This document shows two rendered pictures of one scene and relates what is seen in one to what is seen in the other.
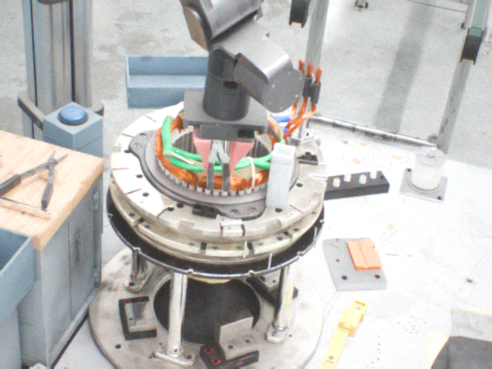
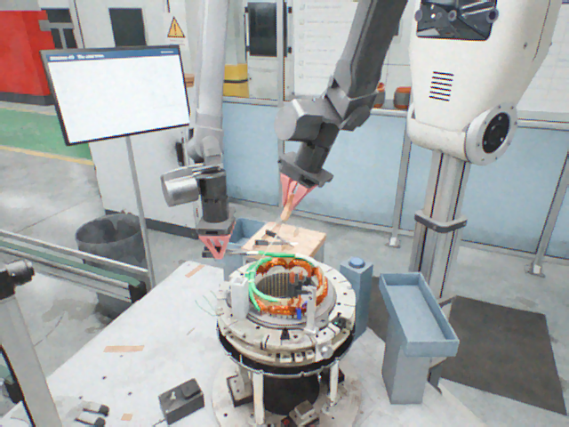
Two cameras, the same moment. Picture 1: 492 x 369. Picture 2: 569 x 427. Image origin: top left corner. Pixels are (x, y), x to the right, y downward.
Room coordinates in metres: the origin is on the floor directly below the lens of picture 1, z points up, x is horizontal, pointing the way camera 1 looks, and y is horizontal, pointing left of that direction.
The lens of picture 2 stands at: (1.28, -0.69, 1.68)
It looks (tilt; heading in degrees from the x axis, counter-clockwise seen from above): 26 degrees down; 101
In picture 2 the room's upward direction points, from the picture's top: straight up
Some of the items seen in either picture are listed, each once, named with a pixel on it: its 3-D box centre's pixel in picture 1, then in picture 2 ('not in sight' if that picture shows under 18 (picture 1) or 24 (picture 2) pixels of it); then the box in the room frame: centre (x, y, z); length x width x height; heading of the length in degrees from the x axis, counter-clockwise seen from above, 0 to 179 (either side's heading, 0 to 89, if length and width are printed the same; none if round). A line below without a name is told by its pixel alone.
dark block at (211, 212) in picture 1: (204, 210); not in sight; (1.01, 0.05, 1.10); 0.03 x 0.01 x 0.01; 80
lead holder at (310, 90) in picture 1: (307, 85); (300, 286); (1.19, -0.07, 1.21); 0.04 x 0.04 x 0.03; 80
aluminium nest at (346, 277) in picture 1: (354, 262); not in sight; (1.29, -0.21, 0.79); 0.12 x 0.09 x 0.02; 13
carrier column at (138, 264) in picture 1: (139, 232); not in sight; (1.17, 0.16, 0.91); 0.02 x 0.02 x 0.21
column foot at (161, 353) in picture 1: (174, 354); not in sight; (1.01, 0.08, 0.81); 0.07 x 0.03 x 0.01; 72
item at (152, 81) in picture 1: (193, 137); (407, 347); (1.43, 0.11, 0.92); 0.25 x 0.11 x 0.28; 102
